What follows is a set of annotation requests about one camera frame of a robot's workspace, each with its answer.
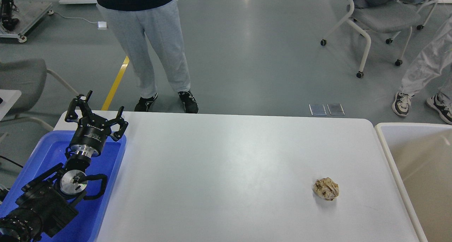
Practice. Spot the metal floor plate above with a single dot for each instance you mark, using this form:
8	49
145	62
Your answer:
317	110
336	110

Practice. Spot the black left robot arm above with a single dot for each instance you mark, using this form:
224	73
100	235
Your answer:
48	202

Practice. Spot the metal floor plate left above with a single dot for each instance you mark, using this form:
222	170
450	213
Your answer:
317	110

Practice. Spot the grey chair left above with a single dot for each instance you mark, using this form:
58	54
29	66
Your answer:
29	77

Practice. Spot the white floor power box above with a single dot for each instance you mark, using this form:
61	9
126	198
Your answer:
102	25

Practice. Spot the wheeled equipment cart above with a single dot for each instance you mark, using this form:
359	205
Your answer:
17	18

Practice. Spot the white side table corner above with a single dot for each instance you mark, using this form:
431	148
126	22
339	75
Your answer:
9	98

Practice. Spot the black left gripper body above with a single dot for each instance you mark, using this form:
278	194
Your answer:
90	133

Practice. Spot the grey office chair right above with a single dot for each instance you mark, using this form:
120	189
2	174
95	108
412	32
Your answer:
382	16

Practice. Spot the beige plastic bin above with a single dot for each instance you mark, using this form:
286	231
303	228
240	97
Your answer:
420	158

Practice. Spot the crumpled brown paper ball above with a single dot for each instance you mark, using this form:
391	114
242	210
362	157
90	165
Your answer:
326	188

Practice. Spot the seated person white trousers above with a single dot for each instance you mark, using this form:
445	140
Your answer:
428	65

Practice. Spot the metal floor plate right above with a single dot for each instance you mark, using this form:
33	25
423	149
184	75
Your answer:
336	110

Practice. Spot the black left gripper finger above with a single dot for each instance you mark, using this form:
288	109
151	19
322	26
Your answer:
81	102
118	120

